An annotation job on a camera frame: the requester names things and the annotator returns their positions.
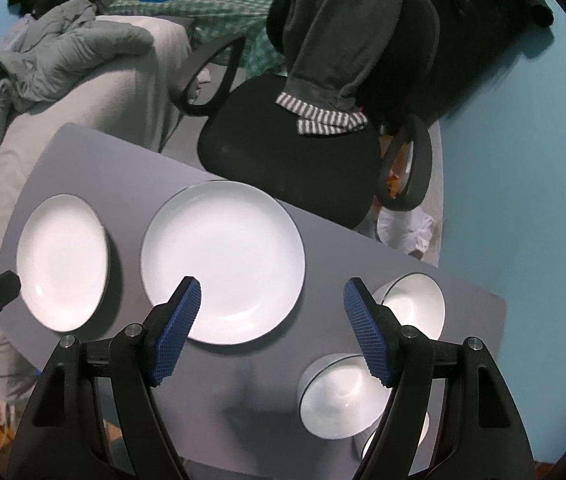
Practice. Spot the knotted white plastic bag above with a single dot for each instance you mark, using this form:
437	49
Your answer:
405	230

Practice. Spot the green checked tablecloth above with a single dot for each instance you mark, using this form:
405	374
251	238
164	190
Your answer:
223	15

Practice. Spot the black office chair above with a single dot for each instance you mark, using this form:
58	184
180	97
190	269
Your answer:
283	160

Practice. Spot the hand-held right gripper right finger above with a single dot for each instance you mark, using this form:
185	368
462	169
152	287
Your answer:
368	330

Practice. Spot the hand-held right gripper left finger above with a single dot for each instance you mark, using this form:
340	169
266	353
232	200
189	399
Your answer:
175	330

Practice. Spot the large white plate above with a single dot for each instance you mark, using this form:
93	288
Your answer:
223	250

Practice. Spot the grey garment with striped cuffs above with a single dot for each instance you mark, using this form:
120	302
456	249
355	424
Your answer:
343	35

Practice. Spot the black jacket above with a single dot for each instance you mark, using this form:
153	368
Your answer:
473	35

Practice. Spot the grey puffer jacket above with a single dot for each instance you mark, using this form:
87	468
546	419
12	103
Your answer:
73	45

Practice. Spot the small white plate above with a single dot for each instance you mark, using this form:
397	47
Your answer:
63	260

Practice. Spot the grey covered sofa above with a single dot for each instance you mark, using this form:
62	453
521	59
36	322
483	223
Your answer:
113	95

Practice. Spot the orange snack packet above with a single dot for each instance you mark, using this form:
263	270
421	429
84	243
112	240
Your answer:
395	180

